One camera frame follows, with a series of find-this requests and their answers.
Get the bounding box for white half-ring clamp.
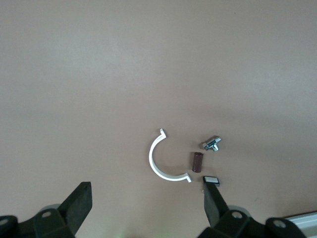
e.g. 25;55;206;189
148;127;193;183

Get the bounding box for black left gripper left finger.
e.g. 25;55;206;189
0;181;93;238

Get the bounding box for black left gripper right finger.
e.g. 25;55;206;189
197;183;306;238

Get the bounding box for black switch with white face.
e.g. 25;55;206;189
202;175;221;187

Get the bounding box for white drawer cabinet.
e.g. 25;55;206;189
284;212;317;232

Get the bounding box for small brown cylinder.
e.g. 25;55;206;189
191;151;205;174

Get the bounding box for silver metal bolt fitting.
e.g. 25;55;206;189
201;135;222;153

